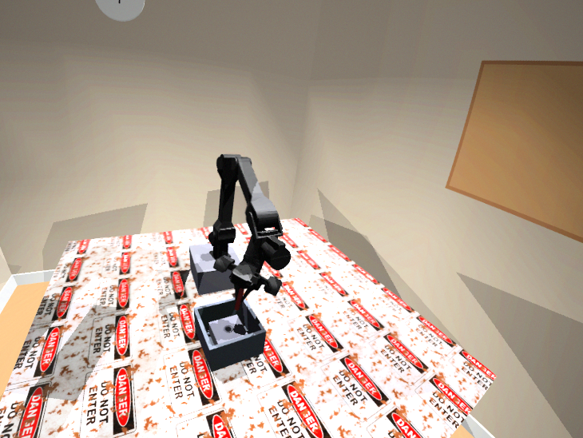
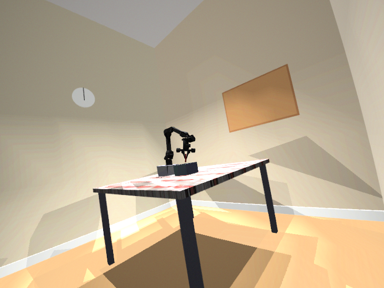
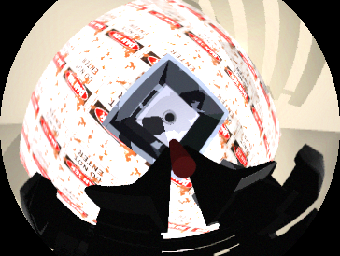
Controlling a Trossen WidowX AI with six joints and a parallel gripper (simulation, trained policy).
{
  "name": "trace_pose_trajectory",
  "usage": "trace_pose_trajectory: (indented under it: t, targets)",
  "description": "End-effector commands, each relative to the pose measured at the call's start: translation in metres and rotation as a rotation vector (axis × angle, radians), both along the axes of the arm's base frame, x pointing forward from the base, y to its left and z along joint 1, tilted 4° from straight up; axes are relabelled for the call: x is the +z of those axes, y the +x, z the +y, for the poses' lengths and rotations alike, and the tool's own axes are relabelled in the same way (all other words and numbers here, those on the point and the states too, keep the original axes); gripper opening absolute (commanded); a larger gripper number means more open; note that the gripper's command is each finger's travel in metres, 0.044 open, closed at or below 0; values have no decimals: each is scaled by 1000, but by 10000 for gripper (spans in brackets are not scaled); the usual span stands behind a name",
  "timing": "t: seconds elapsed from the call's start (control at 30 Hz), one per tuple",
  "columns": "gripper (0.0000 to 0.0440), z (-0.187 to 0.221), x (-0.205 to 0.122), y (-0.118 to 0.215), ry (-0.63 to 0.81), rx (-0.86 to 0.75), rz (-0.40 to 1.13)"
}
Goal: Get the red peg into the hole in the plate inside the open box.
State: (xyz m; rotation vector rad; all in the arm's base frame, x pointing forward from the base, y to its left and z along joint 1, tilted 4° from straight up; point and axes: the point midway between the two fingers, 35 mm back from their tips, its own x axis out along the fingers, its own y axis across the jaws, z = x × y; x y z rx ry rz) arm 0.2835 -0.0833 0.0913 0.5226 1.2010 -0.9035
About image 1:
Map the white square plate with hole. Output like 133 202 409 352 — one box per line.
208 315 248 345

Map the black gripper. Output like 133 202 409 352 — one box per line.
213 250 282 303

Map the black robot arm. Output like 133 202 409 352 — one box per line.
208 154 292 289

